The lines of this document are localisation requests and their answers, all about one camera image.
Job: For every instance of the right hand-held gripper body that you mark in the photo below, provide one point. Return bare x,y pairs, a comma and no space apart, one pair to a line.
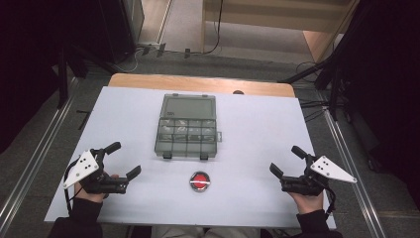
313,178

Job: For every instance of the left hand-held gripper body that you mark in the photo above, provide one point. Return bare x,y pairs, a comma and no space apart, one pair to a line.
88,172

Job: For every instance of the red round badge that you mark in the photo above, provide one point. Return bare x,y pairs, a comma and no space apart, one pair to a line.
199,181

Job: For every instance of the grey plastic compartment box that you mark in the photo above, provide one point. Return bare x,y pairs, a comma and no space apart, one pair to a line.
187,125

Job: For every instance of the person's left hand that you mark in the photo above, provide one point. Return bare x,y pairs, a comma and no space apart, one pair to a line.
90,195

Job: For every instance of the person's right hand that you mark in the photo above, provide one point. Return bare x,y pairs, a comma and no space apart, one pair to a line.
308,202

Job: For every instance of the white table mat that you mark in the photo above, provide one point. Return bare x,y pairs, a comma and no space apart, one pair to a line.
251,148

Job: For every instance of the black stand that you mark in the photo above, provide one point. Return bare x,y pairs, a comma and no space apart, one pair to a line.
327,76
62,79

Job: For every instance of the wooden table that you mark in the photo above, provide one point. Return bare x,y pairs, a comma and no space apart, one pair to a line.
198,83

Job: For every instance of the wooden furniture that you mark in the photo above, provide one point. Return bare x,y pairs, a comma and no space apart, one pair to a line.
280,16

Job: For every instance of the aluminium floor rail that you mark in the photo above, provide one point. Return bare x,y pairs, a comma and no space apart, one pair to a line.
36,152
353,172

